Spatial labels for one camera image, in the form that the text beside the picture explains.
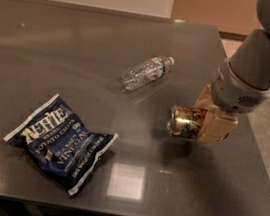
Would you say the clear plastic water bottle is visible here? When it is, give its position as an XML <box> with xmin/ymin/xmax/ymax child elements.
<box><xmin>121</xmin><ymin>56</ymin><xmax>174</xmax><ymax>91</ymax></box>

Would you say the blue kettle chips bag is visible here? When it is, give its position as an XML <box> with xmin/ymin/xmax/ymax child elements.
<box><xmin>4</xmin><ymin>94</ymin><xmax>118</xmax><ymax>196</ymax></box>

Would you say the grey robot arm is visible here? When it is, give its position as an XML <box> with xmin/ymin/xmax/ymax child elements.
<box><xmin>195</xmin><ymin>0</ymin><xmax>270</xmax><ymax>144</ymax></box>

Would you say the orange gold soda can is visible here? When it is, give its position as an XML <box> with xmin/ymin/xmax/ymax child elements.
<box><xmin>166</xmin><ymin>106</ymin><xmax>206</xmax><ymax>139</ymax></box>

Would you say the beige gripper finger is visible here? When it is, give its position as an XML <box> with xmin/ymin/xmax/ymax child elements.
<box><xmin>197</xmin><ymin>108</ymin><xmax>238</xmax><ymax>144</ymax></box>
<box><xmin>194</xmin><ymin>85</ymin><xmax>215</xmax><ymax>110</ymax></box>

